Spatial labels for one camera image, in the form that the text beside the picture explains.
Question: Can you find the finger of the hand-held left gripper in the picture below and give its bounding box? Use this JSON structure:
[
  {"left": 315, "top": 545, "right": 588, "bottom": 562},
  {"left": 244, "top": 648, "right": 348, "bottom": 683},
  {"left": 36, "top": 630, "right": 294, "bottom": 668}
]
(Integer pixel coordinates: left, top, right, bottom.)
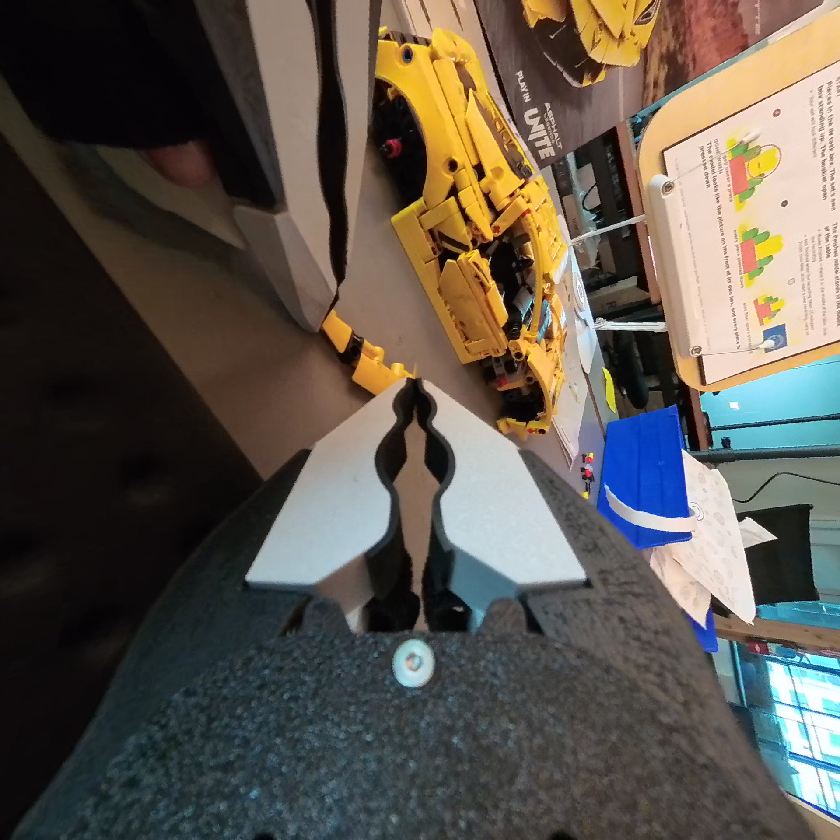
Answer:
[
  {"left": 193, "top": 0, "right": 345, "bottom": 332},
  {"left": 314, "top": 0, "right": 383, "bottom": 290}
]

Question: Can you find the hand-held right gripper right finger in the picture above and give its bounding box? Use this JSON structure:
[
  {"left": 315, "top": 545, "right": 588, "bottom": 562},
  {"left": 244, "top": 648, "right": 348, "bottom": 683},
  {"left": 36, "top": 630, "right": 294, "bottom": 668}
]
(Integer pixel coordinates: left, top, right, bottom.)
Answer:
[{"left": 413, "top": 377, "right": 588, "bottom": 634}]

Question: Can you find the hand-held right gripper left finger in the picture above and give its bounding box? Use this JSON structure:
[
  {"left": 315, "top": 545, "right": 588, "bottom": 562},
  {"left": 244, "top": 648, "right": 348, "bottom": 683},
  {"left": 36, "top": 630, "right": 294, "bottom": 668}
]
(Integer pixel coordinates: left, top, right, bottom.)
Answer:
[{"left": 244, "top": 377, "right": 422, "bottom": 634}]

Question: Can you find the yellow toy brick car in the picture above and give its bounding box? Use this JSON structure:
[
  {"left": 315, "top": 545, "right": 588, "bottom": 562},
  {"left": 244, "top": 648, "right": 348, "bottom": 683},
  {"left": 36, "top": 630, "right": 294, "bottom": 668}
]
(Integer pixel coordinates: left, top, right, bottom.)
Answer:
[{"left": 367, "top": 28, "right": 571, "bottom": 441}]

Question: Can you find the yellow and black brick strip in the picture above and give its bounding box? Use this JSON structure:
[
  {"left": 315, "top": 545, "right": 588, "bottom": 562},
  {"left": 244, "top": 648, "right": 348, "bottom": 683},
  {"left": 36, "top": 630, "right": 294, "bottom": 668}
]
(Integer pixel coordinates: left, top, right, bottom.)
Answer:
[{"left": 320, "top": 310, "right": 421, "bottom": 396}]

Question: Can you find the grey desk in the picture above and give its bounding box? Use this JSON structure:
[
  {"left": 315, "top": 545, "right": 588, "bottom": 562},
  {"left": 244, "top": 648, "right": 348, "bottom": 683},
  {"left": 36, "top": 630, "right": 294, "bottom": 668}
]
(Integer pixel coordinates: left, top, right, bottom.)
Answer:
[{"left": 0, "top": 0, "right": 621, "bottom": 500}]

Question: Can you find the person's left hand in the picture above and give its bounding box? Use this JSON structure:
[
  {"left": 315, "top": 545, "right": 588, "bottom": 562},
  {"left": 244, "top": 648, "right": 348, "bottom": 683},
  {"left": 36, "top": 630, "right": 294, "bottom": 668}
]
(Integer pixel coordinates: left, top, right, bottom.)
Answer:
[{"left": 141, "top": 140, "right": 217, "bottom": 190}]

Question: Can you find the blue plastic bin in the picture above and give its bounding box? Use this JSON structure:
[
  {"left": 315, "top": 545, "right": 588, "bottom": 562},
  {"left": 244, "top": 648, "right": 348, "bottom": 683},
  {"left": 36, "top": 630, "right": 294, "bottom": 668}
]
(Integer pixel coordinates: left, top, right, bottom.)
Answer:
[{"left": 596, "top": 403, "right": 721, "bottom": 654}]

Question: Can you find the patterned white paper sheet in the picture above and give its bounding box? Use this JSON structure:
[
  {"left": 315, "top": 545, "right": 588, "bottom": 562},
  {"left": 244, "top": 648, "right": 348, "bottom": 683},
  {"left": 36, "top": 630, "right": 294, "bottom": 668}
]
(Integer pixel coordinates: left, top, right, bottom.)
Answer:
[{"left": 646, "top": 448, "right": 778, "bottom": 627}]

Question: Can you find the toy car set box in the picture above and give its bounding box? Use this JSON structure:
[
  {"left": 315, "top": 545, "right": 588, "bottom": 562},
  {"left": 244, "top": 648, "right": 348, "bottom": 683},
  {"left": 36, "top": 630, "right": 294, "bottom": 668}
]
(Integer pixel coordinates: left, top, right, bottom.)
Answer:
[{"left": 472, "top": 0, "right": 828, "bottom": 172}]

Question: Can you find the white document stand base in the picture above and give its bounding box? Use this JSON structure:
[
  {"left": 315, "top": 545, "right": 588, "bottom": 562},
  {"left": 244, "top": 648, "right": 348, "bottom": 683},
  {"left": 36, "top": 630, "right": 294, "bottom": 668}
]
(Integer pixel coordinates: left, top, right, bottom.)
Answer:
[{"left": 548, "top": 174, "right": 711, "bottom": 463}]

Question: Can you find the wooden document stand board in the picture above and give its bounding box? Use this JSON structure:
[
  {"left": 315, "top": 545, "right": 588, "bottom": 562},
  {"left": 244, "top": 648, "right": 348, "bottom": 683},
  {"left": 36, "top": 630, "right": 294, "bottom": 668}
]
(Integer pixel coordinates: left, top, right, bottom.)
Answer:
[{"left": 637, "top": 26, "right": 840, "bottom": 393}]

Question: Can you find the paned window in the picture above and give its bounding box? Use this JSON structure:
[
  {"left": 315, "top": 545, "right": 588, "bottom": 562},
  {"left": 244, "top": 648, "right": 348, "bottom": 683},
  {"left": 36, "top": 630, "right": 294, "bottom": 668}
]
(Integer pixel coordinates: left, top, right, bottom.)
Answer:
[{"left": 728, "top": 640, "right": 840, "bottom": 805}]

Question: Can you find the printed instruction sheet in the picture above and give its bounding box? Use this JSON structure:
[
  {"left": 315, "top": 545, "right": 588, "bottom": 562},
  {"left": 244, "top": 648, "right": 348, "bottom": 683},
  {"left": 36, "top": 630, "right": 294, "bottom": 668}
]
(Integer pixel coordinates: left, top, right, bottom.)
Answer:
[{"left": 661, "top": 62, "right": 840, "bottom": 387}]

